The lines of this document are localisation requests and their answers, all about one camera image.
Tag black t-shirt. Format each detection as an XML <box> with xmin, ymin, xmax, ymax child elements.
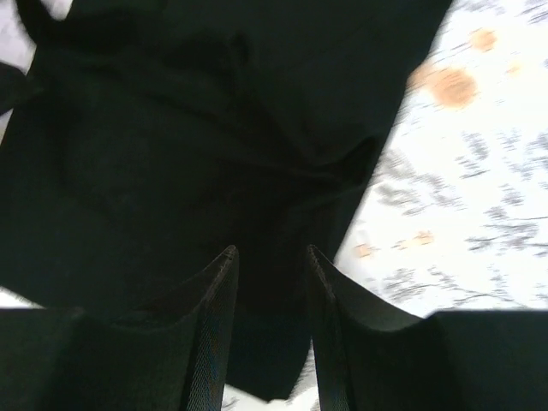
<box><xmin>1</xmin><ymin>1</ymin><xmax>450</xmax><ymax>400</ymax></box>

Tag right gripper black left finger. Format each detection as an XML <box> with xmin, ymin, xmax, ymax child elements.
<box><xmin>1</xmin><ymin>247</ymin><xmax>238</xmax><ymax>410</ymax></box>

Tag floral patterned table mat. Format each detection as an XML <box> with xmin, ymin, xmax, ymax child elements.
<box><xmin>1</xmin><ymin>1</ymin><xmax>547</xmax><ymax>410</ymax></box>

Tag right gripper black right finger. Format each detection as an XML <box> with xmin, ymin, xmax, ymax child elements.
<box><xmin>307</xmin><ymin>247</ymin><xmax>547</xmax><ymax>411</ymax></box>

